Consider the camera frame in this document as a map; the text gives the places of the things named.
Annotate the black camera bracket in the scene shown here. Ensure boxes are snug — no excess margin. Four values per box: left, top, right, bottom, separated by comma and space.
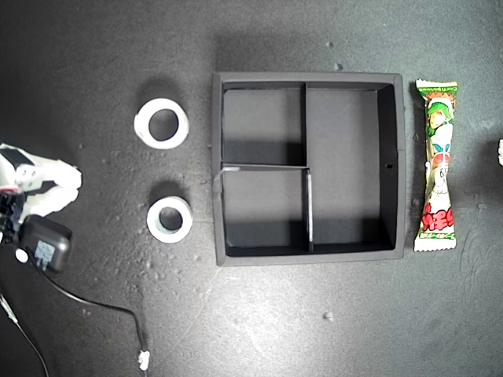
0, 189, 25, 245

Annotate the large white tape roll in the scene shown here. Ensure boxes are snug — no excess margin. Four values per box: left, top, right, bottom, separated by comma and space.
133, 97, 190, 150

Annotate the black camera box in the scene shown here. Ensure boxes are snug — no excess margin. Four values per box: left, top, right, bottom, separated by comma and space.
16, 214, 74, 274

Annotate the black camera cable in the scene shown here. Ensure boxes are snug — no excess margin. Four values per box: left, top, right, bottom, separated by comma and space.
38, 269, 149, 354

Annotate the small white tape roll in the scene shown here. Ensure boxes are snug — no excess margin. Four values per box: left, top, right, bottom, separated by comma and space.
146, 196, 194, 243

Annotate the green snack bar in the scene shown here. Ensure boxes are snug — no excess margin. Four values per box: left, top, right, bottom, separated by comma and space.
413, 78, 460, 253

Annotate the thin black cable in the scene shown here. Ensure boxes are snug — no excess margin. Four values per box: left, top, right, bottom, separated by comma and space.
0, 292, 51, 377

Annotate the black compartment tray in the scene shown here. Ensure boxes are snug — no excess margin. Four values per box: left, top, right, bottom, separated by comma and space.
211, 71, 406, 268

